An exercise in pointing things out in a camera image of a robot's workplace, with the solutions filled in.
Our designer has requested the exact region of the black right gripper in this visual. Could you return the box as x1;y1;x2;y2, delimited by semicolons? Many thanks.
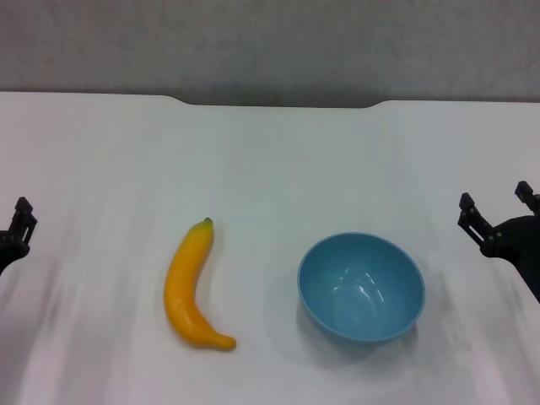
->
457;180;540;305

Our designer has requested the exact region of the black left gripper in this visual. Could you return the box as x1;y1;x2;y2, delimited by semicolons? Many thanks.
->
0;197;39;278

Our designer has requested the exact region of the yellow banana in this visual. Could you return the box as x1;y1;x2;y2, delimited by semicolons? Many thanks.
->
163;217;238;351

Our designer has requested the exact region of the blue plastic bowl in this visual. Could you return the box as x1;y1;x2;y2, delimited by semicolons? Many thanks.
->
297;231;426;349

